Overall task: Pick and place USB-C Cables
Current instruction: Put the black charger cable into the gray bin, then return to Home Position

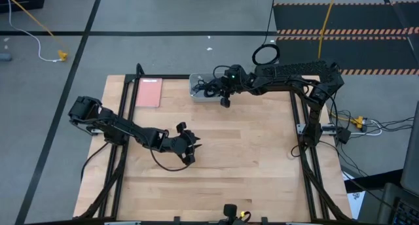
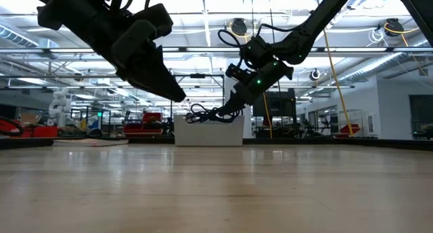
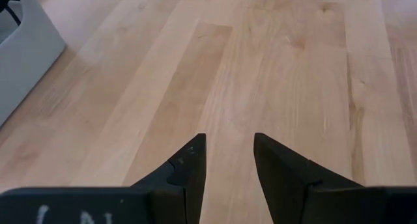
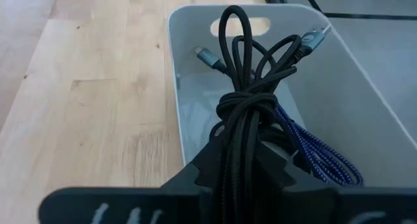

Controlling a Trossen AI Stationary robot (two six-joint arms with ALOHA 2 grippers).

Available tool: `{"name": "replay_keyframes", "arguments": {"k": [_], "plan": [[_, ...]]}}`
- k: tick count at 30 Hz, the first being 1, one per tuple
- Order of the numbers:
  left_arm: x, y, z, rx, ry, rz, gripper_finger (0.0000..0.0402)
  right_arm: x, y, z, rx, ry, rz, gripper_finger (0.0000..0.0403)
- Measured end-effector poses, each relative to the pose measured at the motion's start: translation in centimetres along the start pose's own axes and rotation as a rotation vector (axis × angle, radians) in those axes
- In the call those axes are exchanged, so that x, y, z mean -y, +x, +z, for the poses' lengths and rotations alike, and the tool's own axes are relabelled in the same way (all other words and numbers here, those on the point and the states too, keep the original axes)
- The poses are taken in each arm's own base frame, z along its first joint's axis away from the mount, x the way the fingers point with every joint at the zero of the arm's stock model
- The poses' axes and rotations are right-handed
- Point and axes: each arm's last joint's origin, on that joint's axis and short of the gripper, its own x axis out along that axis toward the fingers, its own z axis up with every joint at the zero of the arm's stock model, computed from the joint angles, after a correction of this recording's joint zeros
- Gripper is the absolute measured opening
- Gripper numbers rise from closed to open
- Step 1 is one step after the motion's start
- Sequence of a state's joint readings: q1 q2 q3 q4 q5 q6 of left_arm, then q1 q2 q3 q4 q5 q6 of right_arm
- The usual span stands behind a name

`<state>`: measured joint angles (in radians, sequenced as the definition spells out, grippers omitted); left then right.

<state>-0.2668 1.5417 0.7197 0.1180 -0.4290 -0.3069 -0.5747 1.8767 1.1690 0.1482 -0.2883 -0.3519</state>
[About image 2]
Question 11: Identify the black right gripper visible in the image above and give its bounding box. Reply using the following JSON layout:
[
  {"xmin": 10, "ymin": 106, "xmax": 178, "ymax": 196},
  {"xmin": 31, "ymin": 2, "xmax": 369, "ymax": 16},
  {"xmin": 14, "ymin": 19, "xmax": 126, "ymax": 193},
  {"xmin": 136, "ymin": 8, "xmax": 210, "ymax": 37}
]
[{"xmin": 216, "ymin": 59, "xmax": 294, "ymax": 117}]

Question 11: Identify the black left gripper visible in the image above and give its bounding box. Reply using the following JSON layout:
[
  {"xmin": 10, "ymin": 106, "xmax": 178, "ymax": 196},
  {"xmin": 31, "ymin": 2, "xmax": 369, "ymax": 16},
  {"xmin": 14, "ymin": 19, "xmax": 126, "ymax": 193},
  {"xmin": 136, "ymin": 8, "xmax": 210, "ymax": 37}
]
[{"xmin": 111, "ymin": 3, "xmax": 187, "ymax": 104}]

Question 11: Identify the black USB-C cable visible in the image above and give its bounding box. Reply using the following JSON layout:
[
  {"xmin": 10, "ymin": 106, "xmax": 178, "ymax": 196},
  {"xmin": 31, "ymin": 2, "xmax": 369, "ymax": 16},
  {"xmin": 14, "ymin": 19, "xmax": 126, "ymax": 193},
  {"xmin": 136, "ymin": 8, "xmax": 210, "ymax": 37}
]
[{"xmin": 185, "ymin": 103, "xmax": 244, "ymax": 125}]

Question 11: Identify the white plastic bin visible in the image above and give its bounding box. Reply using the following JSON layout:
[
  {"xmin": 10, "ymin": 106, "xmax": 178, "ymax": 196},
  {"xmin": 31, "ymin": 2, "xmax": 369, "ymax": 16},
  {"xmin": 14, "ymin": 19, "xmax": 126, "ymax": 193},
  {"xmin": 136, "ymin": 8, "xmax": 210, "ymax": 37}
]
[{"xmin": 173, "ymin": 114, "xmax": 246, "ymax": 147}]

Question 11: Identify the black monitor cabinet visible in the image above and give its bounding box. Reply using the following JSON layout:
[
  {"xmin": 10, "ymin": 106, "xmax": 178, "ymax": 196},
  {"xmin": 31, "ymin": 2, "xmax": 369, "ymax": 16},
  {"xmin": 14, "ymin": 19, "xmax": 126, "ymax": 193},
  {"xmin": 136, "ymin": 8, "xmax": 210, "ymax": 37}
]
[{"xmin": 252, "ymin": 88, "xmax": 298, "ymax": 139}]

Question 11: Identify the red tool chest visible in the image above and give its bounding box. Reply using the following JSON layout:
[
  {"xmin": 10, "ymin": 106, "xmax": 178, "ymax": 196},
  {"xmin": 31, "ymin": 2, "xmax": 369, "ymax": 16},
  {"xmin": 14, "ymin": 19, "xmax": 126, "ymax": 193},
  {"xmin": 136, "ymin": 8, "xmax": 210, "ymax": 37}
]
[{"xmin": 122, "ymin": 112, "xmax": 164, "ymax": 137}]

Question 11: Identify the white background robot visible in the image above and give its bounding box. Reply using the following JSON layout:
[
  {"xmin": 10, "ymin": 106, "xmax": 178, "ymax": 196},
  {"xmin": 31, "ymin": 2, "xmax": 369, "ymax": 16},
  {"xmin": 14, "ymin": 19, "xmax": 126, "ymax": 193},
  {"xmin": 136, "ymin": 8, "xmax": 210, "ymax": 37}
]
[{"xmin": 47, "ymin": 87, "xmax": 72, "ymax": 127}]

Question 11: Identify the red angled sign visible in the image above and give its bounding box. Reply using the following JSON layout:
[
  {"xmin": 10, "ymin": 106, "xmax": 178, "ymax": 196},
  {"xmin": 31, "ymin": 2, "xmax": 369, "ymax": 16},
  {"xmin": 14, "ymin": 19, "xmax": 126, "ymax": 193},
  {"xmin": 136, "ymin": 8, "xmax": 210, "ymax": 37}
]
[{"xmin": 334, "ymin": 123, "xmax": 361, "ymax": 138}]

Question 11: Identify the black table edge strip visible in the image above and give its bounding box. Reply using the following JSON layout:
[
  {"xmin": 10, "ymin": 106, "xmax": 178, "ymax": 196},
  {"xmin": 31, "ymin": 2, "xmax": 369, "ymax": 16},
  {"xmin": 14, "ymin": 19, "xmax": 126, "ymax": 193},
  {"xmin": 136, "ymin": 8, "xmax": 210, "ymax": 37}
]
[{"xmin": 0, "ymin": 137, "xmax": 55, "ymax": 150}]

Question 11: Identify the yellow hanging cable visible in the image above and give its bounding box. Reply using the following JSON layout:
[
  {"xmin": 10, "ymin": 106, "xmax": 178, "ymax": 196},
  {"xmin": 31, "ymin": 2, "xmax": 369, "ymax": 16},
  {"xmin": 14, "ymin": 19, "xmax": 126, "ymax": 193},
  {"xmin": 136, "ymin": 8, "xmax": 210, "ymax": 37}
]
[{"xmin": 314, "ymin": 0, "xmax": 355, "ymax": 137}]

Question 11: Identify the red box with black cable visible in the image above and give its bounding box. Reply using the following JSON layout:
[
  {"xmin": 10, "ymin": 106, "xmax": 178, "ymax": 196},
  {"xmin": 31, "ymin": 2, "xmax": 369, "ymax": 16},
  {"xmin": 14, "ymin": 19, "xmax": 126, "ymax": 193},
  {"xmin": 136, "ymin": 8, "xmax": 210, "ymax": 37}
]
[{"xmin": 0, "ymin": 116, "xmax": 59, "ymax": 139}]

